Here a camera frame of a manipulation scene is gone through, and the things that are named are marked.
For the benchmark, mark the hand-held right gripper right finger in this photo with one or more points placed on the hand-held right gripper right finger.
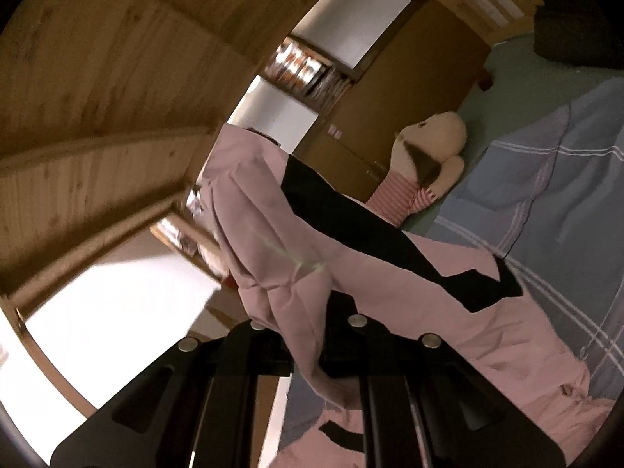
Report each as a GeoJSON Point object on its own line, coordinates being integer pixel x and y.
{"type": "Point", "coordinates": [348, 348]}

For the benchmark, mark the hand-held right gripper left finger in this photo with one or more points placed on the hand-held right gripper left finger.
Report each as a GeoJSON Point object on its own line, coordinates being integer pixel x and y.
{"type": "Point", "coordinates": [265, 353]}

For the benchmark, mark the pink garment with black patches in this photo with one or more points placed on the pink garment with black patches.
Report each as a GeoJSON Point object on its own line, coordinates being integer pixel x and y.
{"type": "Point", "coordinates": [273, 234]}

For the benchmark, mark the pile of bagged shelf items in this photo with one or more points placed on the pile of bagged shelf items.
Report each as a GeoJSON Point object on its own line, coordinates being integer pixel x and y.
{"type": "Point", "coordinates": [187, 234]}

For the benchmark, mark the plush doll with striped shirt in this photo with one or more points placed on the plush doll with striped shirt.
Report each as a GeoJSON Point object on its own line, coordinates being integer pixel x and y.
{"type": "Point", "coordinates": [438, 131]}

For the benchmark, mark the wooden cabinet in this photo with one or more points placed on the wooden cabinet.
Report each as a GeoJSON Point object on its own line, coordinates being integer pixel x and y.
{"type": "Point", "coordinates": [390, 87]}

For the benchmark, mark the plain mattress sheet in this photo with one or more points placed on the plain mattress sheet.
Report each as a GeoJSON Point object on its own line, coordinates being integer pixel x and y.
{"type": "Point", "coordinates": [512, 73]}

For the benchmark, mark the dark pillow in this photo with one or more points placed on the dark pillow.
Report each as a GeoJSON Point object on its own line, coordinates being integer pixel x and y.
{"type": "Point", "coordinates": [575, 24]}

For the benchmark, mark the wooden wall shelf with books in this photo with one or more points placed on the wooden wall shelf with books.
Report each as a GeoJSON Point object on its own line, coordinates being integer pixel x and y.
{"type": "Point", "coordinates": [307, 70]}

